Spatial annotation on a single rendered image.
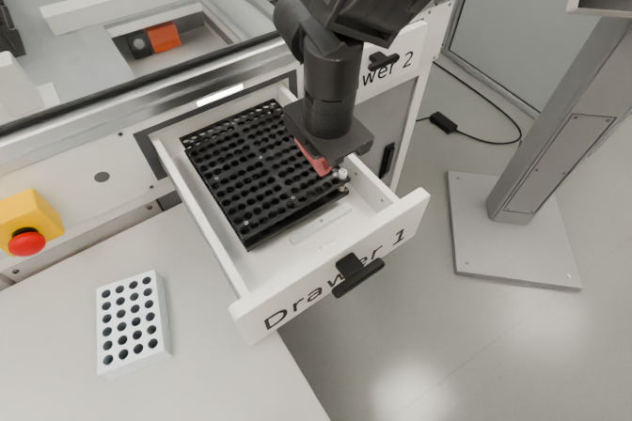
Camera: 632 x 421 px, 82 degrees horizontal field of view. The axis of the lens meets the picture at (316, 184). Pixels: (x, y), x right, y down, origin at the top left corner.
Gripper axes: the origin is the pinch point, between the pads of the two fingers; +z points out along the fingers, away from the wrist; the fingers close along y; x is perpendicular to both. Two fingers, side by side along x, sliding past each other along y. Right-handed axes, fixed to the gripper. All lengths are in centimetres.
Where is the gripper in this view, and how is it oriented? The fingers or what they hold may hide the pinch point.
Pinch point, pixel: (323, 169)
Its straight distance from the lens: 50.2
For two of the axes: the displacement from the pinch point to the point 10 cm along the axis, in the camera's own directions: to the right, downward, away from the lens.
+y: -5.7, -6.7, 4.7
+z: -0.3, 5.9, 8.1
